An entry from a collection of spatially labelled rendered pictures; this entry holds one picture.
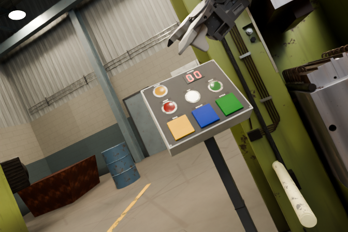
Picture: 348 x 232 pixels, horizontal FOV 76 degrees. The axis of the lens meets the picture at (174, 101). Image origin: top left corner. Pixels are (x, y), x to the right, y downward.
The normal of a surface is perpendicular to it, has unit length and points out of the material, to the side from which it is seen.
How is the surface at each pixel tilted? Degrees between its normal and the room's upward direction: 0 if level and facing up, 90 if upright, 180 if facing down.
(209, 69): 60
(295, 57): 90
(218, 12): 115
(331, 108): 90
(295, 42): 90
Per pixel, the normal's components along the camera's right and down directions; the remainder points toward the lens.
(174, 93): -0.09, -0.54
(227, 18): 0.18, 0.34
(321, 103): -0.26, 0.08
